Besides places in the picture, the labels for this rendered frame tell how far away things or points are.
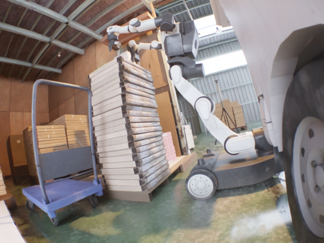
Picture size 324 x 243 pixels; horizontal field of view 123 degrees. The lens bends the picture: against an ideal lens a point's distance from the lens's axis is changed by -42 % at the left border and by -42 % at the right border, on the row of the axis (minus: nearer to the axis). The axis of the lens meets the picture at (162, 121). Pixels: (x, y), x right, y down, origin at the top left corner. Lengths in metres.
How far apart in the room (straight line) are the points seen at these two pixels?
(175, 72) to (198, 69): 0.18
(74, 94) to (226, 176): 3.71
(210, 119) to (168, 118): 1.18
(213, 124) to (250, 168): 0.40
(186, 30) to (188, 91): 0.51
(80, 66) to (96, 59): 0.63
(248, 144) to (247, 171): 0.19
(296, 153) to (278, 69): 0.27
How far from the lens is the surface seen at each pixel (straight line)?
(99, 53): 3.58
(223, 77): 10.19
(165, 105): 2.19
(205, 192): 0.98
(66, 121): 2.61
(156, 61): 2.57
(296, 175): 0.59
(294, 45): 0.45
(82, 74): 3.87
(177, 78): 1.15
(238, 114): 5.46
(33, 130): 0.88
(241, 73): 10.37
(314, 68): 0.35
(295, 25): 0.33
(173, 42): 1.25
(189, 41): 1.24
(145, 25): 1.26
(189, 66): 1.18
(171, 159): 1.84
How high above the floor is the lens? 0.46
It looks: 5 degrees up
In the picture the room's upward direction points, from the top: 11 degrees counter-clockwise
